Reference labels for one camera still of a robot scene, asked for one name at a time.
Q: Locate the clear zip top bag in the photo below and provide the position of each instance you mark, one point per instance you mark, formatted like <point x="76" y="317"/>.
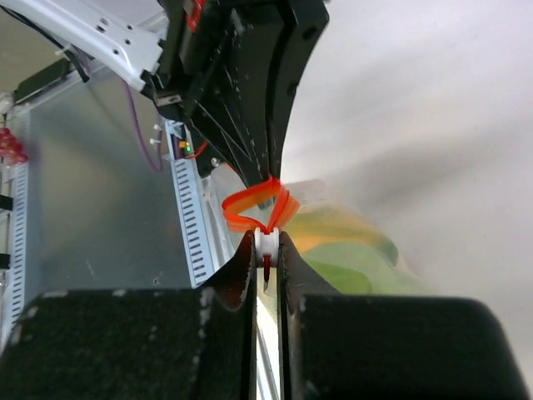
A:
<point x="315" y="193"/>

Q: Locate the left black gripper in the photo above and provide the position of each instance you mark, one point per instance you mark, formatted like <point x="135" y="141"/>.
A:
<point x="213" y="75"/>

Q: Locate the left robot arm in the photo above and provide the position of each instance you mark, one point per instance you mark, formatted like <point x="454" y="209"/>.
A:
<point x="124" y="47"/>

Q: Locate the green apple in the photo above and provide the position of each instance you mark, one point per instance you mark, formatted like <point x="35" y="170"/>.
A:
<point x="354" y="268"/>

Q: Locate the white slotted cable duct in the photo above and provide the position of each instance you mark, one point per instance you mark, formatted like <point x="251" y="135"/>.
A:
<point x="200" y="254"/>

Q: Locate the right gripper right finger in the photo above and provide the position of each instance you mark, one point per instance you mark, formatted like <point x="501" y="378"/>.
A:
<point x="338" y="346"/>

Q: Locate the aluminium mounting rail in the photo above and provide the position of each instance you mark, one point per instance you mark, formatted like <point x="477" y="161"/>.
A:
<point x="61" y="192"/>

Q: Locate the yellow green mango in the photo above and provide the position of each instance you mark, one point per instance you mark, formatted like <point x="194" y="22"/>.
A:
<point x="314" y="226"/>

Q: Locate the red berry cluster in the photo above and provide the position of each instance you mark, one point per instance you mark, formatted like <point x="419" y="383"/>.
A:
<point x="12" y="150"/>

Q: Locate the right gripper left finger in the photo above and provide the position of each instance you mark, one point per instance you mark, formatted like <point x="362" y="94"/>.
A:
<point x="195" y="343"/>

